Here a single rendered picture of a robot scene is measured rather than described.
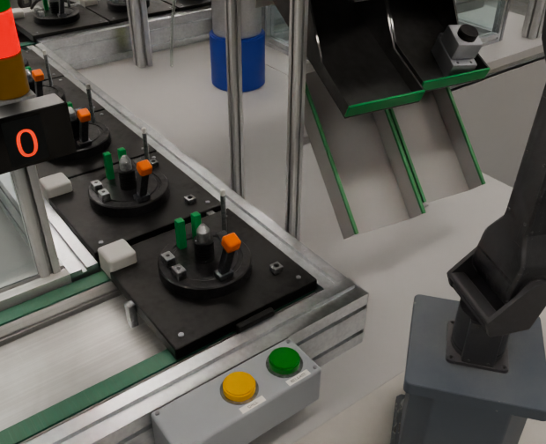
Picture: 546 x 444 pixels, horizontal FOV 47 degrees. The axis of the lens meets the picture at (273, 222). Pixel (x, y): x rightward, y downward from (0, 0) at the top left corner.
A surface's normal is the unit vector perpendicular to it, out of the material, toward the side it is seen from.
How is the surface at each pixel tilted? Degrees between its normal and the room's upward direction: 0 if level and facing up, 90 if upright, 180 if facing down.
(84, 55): 90
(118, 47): 90
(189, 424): 0
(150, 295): 0
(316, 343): 90
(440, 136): 45
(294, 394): 90
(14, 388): 0
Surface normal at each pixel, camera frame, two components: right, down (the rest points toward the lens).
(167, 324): 0.00, -0.82
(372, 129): 0.33, -0.22
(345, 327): 0.60, 0.46
